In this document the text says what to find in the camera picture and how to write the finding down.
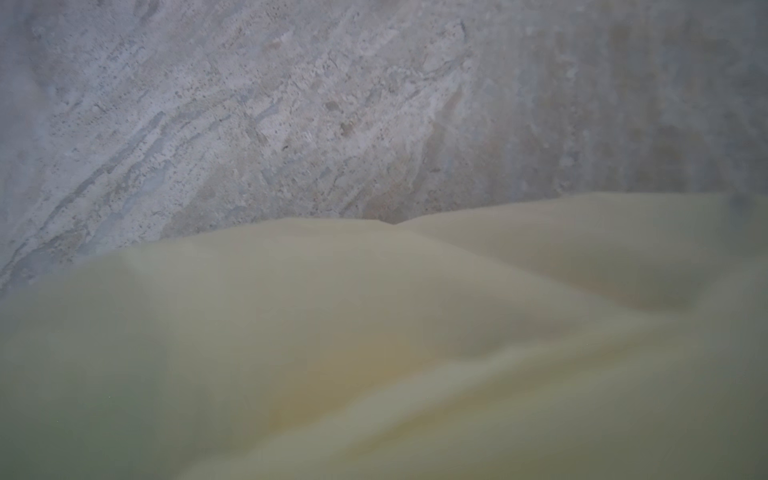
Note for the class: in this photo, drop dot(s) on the pale yellow plastic bag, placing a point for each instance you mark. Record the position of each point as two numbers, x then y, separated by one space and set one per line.
599 336

